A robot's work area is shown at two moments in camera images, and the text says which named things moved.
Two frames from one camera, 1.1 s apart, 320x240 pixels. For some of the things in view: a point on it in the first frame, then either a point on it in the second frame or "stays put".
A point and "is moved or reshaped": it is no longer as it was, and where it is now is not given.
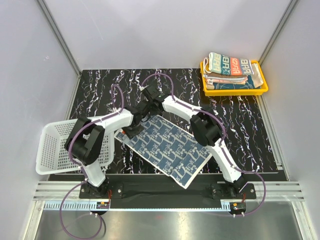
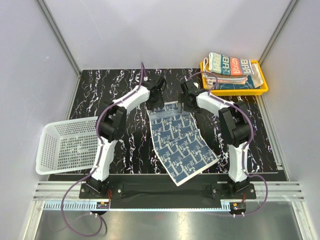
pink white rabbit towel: (211, 81) stays put
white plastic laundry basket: (52, 156) stays put
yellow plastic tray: (235, 92) stays put
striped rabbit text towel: (221, 64) stays put
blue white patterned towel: (168, 149) is moved or reshaped
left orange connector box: (103, 205) stays put
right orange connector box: (237, 208) stays put
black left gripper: (131, 134) → (159, 103)
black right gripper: (155, 113) → (184, 97)
